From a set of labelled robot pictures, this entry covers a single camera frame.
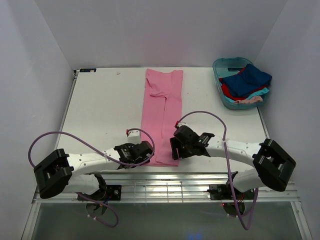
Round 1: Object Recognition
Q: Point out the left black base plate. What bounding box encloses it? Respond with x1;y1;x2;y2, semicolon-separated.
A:
82;185;122;202

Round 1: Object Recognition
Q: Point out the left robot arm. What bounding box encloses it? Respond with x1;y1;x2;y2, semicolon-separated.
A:
32;128;155;201

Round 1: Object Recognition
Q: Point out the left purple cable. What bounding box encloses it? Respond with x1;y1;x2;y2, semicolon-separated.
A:
27;128;156;228

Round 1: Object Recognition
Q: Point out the dark blue t shirt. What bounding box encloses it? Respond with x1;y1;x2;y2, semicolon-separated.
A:
218;63;273;98

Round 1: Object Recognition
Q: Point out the light pink garment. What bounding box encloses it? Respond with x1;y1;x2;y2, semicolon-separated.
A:
234;96;263;104

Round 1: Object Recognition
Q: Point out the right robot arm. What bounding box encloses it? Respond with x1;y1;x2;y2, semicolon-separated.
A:
170;124;297;195

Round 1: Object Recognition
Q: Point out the turquoise garment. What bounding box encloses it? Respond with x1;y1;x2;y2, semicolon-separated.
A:
246;87;270;100

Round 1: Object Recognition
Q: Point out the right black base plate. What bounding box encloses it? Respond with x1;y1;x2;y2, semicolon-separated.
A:
207;184;255;201

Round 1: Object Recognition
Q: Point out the blue label sticker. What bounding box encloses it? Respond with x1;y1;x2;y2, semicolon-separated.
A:
79;68;97;73

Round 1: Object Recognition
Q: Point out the pink t shirt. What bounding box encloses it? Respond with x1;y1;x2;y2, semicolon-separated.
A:
141;68;184;167

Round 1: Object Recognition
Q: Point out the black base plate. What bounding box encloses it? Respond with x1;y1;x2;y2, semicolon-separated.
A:
82;185;122;202
207;184;255;201

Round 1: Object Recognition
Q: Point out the teal plastic laundry basket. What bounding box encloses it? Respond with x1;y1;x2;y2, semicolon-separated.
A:
212;57;272;110

